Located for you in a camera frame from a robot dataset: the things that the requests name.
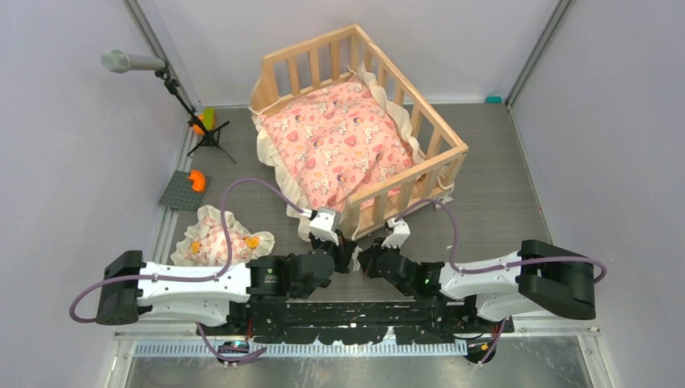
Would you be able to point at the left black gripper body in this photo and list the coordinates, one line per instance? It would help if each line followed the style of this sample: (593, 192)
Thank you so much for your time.
(338, 251)

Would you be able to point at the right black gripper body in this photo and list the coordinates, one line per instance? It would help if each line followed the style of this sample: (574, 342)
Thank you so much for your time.
(370, 268)

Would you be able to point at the pink printed cushion with ties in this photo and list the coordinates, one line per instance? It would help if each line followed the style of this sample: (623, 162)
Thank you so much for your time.
(347, 146)

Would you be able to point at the wooden slatted pet bed frame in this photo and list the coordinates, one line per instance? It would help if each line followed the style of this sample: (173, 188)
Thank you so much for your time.
(323, 60)

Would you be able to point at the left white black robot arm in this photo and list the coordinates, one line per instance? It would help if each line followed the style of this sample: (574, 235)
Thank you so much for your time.
(134, 289)

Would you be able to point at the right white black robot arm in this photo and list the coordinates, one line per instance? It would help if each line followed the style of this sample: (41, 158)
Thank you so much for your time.
(537, 277)

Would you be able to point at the small checkered ruffled pillow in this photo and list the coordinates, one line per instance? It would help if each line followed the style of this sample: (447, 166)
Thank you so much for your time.
(205, 244)

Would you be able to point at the orange curved toy piece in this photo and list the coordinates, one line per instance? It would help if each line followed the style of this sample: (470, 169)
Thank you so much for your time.
(198, 181)

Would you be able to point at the grey building plate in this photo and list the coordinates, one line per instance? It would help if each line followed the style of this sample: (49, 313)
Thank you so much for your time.
(179, 195)

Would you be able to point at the orange green toy ball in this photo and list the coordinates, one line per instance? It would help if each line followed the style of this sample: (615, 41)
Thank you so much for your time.
(208, 119)

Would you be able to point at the teal small block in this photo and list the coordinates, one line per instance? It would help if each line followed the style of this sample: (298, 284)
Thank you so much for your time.
(495, 99)

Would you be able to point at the silver microphone on tripod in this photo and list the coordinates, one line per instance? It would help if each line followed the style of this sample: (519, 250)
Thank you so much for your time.
(119, 62)

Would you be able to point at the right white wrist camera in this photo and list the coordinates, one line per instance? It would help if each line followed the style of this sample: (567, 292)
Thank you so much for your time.
(399, 232)

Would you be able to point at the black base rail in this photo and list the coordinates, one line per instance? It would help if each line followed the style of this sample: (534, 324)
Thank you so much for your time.
(357, 322)

